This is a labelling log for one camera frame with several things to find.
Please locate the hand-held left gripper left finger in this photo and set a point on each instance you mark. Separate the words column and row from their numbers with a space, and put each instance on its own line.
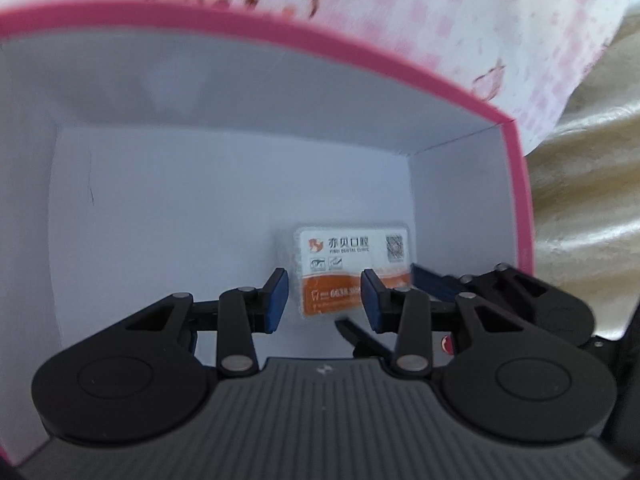
column 277, row 300

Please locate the beige satin blanket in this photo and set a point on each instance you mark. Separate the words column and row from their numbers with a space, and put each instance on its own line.
column 590, row 185

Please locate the clear box with orange label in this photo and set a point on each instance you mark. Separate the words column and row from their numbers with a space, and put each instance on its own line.
column 345, row 250

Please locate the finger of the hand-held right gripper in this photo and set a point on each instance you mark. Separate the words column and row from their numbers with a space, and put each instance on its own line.
column 432, row 282
column 360, row 337

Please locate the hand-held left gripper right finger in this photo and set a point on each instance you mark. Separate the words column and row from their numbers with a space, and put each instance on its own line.
column 371, row 302

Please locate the pink cartoon print pillow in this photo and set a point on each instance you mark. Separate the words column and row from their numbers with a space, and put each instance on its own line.
column 450, row 35

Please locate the pink cardboard box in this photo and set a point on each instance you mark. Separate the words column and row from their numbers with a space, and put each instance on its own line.
column 200, row 160

